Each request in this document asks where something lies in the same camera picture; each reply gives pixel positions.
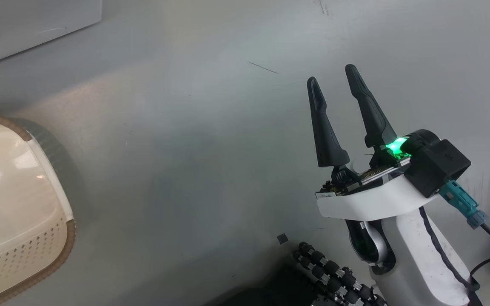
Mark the black roller robot base wheel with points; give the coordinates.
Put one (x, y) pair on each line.
(334, 272)

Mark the small black floor marker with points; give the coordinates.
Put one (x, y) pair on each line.
(283, 239)

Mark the white front-load washing machine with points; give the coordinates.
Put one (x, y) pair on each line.
(24, 29)

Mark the cream perforated laundry basket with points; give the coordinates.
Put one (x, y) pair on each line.
(11, 191)

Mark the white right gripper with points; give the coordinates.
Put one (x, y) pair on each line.
(372, 199)

